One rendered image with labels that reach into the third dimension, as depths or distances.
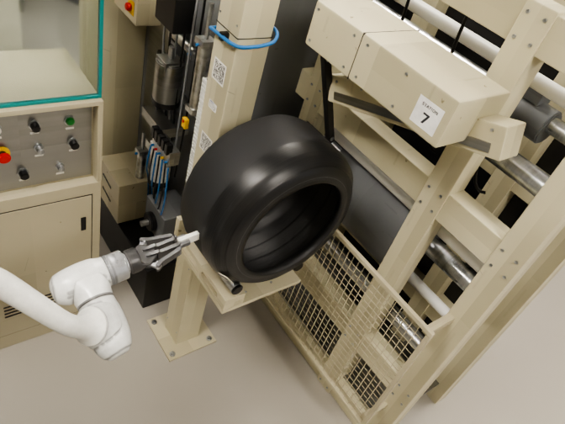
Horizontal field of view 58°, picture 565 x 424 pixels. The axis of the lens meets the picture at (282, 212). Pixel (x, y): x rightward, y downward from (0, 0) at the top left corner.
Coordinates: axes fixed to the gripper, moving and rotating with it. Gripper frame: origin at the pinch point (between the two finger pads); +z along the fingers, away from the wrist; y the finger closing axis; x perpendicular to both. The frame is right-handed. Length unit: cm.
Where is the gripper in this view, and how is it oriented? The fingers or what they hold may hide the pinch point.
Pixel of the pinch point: (187, 238)
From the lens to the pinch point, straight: 162.9
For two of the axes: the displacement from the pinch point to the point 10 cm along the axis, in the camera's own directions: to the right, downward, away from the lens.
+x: -1.3, 6.9, 7.1
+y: -5.6, -6.5, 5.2
